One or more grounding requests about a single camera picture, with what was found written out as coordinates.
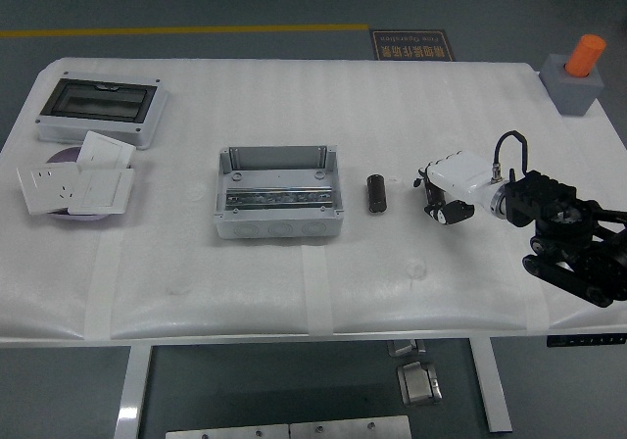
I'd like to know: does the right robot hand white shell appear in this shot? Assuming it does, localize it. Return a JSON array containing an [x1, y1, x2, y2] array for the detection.
[[414, 149, 497, 227]]

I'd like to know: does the dark cylindrical battery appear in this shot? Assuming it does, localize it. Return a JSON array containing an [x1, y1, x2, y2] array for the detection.
[[365, 173, 388, 216]]

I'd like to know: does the small steel floor box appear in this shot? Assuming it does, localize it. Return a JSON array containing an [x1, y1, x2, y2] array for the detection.
[[386, 339, 426, 359]]

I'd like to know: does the open grey junction box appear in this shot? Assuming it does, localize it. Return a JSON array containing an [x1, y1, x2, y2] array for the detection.
[[213, 144, 346, 240]]

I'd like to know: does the large steel floor box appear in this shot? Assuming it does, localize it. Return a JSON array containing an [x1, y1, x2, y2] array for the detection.
[[396, 360, 444, 407]]

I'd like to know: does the grey distribution box dark window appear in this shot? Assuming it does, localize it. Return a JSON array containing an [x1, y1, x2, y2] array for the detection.
[[34, 70, 170, 151]]

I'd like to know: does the white foam table mat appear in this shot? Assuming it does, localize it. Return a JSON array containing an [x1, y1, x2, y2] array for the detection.
[[0, 56, 627, 347]]

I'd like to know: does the grey foam block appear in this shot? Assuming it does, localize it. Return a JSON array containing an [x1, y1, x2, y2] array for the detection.
[[539, 53, 605, 117]]

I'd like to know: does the dark floor sign orange text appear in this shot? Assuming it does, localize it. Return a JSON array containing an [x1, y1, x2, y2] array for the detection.
[[370, 28, 456, 62]]

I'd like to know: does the white tape strip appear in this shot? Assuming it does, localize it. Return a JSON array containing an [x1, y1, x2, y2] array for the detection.
[[82, 235, 123, 341], [521, 281, 555, 335]]

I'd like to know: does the orange cylinder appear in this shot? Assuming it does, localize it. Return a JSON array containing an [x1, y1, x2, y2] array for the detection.
[[563, 33, 607, 78]]

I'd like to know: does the black table control panel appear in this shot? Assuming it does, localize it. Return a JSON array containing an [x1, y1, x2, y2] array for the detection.
[[547, 333, 627, 348]]

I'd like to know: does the white table leg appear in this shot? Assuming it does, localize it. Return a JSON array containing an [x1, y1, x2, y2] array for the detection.
[[113, 344, 154, 439], [468, 336, 513, 434]]

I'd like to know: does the yellow floor tape line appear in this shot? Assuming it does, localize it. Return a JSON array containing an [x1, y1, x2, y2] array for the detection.
[[0, 23, 370, 39]]

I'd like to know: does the purple round plate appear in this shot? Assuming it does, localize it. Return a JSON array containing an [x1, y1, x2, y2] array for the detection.
[[46, 147, 117, 223]]

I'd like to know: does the grey metal base plate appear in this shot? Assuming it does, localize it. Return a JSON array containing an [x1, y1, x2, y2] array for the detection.
[[288, 415, 412, 439], [165, 423, 290, 439]]

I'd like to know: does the white wall switch panel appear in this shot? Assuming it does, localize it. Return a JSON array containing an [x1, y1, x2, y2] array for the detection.
[[76, 130, 137, 170], [67, 167, 135, 216]]

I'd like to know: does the white wall socket panel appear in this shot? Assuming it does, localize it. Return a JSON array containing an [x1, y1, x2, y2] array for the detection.
[[16, 163, 84, 217]]

